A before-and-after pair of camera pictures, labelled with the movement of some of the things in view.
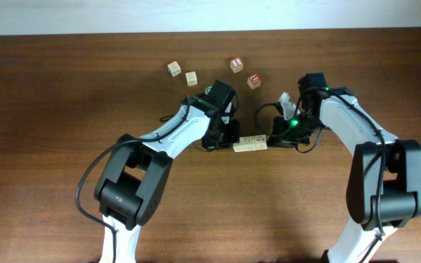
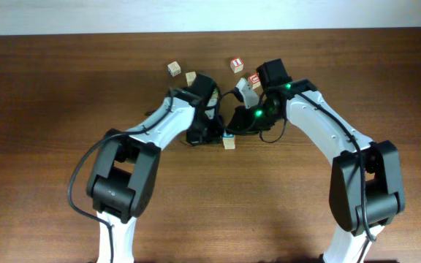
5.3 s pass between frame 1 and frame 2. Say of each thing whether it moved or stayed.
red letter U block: stayed
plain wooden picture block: stayed
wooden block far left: stayed
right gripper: moved
